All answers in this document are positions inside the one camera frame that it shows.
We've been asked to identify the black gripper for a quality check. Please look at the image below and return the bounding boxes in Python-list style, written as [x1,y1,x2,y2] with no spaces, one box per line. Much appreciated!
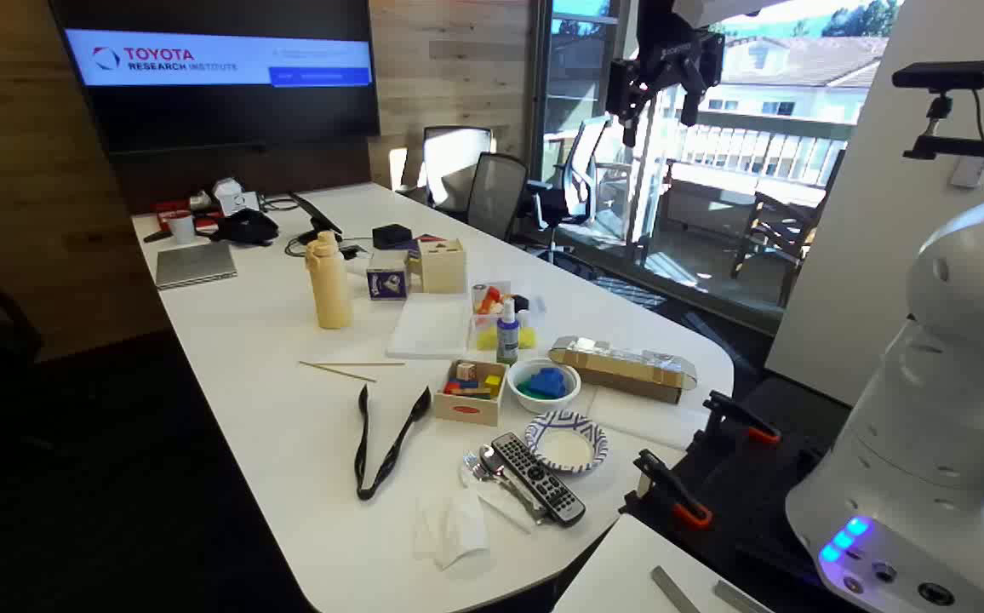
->
[607,0,726,145]

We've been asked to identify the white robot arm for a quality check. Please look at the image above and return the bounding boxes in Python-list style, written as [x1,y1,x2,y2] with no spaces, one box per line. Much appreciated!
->
[626,204,984,613]

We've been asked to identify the cardboard foil box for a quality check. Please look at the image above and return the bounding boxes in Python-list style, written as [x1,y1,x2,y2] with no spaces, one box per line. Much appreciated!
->
[549,337,699,405]

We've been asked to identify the wooden box with objects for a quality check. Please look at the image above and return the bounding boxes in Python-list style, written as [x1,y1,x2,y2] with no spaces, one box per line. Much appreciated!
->
[433,361,502,424]

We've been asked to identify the blue patterned plate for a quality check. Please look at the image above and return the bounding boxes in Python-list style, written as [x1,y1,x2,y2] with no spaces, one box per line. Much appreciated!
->
[525,413,609,475]

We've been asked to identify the grey office chair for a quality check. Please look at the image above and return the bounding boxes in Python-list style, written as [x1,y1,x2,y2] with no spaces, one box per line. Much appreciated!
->
[467,152,526,238]

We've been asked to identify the colourful toy packet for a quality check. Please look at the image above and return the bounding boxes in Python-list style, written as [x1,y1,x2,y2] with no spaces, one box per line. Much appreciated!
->
[473,281,536,351]

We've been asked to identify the small wooden crate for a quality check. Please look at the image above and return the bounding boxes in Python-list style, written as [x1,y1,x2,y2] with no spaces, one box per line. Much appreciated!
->
[418,238,467,294]

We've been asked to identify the small glue bottle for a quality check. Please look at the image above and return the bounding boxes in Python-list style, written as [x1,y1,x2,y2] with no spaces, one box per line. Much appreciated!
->
[498,300,518,363]

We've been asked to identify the white bowl with blue item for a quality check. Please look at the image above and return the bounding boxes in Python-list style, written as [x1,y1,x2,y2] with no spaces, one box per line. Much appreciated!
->
[507,357,581,413]

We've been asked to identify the white cutting board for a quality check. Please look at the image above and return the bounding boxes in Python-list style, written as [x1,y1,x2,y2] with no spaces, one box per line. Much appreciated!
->
[387,294,468,361]

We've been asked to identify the blue patterned cube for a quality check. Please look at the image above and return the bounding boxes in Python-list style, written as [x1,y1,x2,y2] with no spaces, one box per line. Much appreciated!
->
[368,267,408,300]

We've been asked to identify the black clamp orange tip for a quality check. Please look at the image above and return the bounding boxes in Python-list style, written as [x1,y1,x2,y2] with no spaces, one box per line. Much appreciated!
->
[705,391,783,447]
[623,450,712,531]

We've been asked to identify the cream plastic bottle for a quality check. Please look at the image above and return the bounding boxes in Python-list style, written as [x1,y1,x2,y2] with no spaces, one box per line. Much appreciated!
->
[305,230,354,331]

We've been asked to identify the black remote control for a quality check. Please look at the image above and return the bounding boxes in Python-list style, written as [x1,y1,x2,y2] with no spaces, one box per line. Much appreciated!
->
[490,432,586,526]

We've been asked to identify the black pouch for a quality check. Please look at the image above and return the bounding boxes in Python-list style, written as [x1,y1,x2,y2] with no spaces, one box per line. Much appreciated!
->
[215,208,279,244]

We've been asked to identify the wooden chopstick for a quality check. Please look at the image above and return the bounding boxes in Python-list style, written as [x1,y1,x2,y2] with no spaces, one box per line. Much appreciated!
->
[299,361,376,383]

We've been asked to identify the white mug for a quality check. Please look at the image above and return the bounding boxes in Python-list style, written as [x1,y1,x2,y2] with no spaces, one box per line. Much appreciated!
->
[168,213,194,244]

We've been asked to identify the crumpled white cloth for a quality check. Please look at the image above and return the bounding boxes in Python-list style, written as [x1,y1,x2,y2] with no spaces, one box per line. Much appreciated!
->
[412,491,490,568]

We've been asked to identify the black kitchen tongs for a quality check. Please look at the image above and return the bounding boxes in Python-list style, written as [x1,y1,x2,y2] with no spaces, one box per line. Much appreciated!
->
[351,389,433,500]

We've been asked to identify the silver laptop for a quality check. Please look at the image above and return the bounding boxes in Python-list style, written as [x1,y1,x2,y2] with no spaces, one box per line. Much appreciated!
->
[157,242,236,288]

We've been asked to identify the black camera on stand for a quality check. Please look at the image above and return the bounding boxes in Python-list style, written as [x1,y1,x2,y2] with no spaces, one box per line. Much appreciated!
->
[890,61,984,90]

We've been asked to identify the wall-mounted television screen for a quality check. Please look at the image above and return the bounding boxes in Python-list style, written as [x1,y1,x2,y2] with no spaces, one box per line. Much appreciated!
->
[48,0,376,152]

